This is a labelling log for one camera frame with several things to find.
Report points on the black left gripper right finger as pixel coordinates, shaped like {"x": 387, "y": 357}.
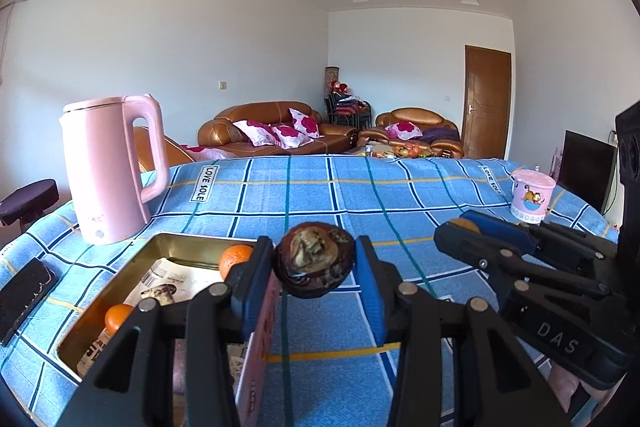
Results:
{"x": 495, "y": 381}

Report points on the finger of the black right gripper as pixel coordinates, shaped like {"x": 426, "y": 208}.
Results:
{"x": 546, "y": 240}
{"x": 550, "y": 283}

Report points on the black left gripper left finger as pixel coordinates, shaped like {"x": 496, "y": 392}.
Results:
{"x": 230, "y": 306}

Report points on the small yellow longan fruit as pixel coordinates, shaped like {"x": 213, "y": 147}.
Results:
{"x": 465, "y": 224}

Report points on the large orange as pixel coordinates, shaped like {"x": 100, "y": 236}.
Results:
{"x": 234, "y": 255}

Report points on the dark dried mangosteen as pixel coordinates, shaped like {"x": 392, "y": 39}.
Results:
{"x": 313, "y": 258}

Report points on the pink cartoon cup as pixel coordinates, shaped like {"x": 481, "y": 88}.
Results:
{"x": 531, "y": 194}

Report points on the small tangerine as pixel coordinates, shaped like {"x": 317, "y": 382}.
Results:
{"x": 115, "y": 316}

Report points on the black television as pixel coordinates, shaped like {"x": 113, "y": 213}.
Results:
{"x": 587, "y": 168}

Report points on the printed paper sheet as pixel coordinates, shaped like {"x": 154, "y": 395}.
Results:
{"x": 166, "y": 282}

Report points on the black smartphone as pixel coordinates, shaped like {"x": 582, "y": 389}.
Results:
{"x": 21, "y": 294}

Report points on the brown leather armchair right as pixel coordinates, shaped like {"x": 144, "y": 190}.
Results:
{"x": 412, "y": 127}

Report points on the brown wooden door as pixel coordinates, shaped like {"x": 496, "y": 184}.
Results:
{"x": 487, "y": 102}

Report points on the purple cushioned stool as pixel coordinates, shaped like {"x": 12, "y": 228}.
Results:
{"x": 28, "y": 203}

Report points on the stacked dark chairs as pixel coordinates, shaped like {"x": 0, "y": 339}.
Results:
{"x": 347, "y": 109}

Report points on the pink electric kettle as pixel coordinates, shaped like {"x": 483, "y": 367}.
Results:
{"x": 101, "y": 162}

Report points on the pink flowered pillow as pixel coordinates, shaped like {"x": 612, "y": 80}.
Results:
{"x": 306, "y": 124}

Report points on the brown leather sofa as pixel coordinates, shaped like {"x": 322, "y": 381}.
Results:
{"x": 265, "y": 128}

